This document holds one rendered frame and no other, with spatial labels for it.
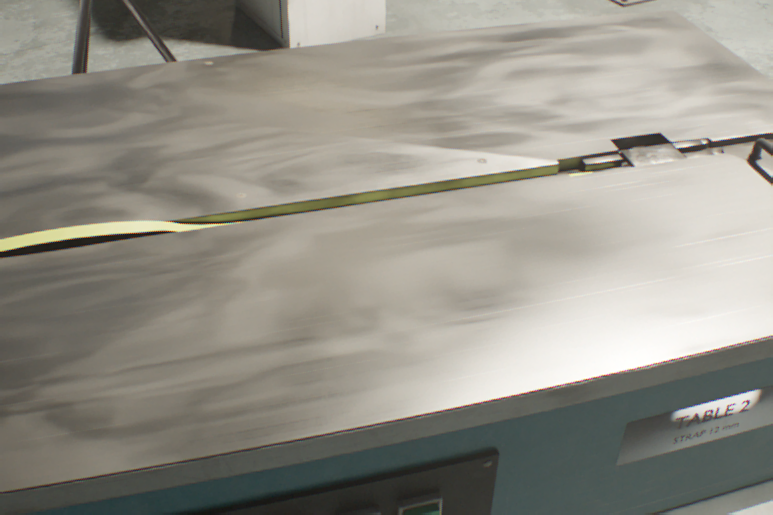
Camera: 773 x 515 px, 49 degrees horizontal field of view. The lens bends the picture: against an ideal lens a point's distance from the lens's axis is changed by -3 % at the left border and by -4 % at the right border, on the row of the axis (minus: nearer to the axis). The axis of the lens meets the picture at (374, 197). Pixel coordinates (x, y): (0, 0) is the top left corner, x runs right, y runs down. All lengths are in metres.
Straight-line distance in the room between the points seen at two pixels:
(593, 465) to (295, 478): 0.23
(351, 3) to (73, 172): 2.05
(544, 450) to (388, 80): 0.46
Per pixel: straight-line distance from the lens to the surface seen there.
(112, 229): 0.72
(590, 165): 0.83
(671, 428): 0.69
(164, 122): 0.88
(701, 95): 0.98
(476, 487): 0.64
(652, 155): 0.85
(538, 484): 0.67
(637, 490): 0.74
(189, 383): 0.59
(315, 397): 0.57
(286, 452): 0.56
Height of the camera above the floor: 1.15
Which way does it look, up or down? 34 degrees down
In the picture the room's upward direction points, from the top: straight up
